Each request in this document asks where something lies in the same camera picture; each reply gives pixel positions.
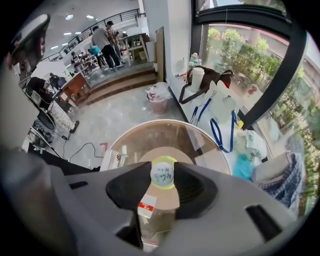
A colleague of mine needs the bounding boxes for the white green packets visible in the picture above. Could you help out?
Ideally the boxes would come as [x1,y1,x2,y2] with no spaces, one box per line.
[233,129,268,161]

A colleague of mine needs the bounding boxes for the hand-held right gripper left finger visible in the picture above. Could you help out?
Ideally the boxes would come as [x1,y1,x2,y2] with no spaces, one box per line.
[42,161,153,256]

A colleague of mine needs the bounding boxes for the teal cloth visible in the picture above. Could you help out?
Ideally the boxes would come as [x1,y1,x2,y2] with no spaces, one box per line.
[232,153,256,182]

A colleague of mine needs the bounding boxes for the row of ceiling lights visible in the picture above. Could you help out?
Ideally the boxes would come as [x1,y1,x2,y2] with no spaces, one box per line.
[49,13,96,51]

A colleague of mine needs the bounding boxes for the pink basket with plastic bag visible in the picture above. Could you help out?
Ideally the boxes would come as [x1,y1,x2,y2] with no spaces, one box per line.
[145,81,173,115]

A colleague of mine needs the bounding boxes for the light wooden table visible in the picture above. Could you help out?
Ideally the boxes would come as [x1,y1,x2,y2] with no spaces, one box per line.
[121,32,151,67]

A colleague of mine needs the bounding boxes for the brown cardboard sheet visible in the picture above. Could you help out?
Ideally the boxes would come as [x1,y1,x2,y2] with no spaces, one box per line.
[154,26,165,83]

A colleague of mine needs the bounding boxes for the black metal railing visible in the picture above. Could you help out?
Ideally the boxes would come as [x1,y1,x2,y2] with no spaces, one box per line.
[41,8,141,62]

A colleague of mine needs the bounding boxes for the small box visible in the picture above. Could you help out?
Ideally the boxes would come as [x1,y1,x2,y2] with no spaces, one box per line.
[137,193,158,220]

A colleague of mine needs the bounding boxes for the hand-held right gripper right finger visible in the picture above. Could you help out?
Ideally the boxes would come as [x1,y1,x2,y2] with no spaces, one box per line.
[159,161,300,256]

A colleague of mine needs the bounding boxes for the white paper cup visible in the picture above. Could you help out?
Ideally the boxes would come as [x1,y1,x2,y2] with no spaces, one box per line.
[190,67,205,93]

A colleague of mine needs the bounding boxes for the blue lanyard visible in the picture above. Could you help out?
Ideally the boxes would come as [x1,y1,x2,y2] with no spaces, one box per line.
[189,96,216,127]
[209,109,238,154]

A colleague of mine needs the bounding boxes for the black bag with strap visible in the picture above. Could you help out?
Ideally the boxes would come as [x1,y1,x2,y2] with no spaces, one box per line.
[178,65,235,105]

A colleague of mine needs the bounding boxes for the black floor cable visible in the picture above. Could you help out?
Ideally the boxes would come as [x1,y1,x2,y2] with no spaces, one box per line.
[62,141,105,162]

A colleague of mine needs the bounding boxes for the black window frame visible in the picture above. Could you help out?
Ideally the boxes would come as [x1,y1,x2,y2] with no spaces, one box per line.
[193,0,308,131]

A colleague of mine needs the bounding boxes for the yellow bottle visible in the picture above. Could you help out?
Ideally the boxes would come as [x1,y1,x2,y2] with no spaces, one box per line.
[149,155,176,190]

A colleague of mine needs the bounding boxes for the white badge cards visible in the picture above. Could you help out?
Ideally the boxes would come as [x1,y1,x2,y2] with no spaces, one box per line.
[208,80,237,123]

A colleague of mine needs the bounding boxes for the green white bottle pink cap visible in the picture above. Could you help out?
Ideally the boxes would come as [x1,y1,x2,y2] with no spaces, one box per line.
[188,52,203,69]

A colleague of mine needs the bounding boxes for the red-brown wooden table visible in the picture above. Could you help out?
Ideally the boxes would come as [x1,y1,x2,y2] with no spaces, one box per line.
[58,72,92,107]

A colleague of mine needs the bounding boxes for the wooden steps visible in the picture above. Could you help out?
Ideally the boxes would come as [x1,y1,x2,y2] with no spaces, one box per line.
[82,66,158,106]

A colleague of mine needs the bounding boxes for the blue plaid shirt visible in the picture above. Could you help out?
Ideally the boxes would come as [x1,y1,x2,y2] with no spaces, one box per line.
[258,134,307,210]

